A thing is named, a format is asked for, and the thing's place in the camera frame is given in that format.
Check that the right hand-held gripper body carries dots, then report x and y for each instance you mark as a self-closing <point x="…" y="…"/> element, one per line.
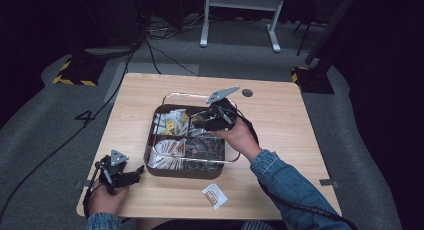
<point x="221" y="113"/>

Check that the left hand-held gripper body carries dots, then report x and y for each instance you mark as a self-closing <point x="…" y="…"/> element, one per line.
<point x="115" y="170"/>

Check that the person's right hand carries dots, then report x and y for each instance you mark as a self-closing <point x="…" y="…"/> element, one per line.
<point x="240" y="138"/>

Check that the person's left hand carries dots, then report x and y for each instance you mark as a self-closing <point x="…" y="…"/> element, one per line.
<point x="105" y="200"/>

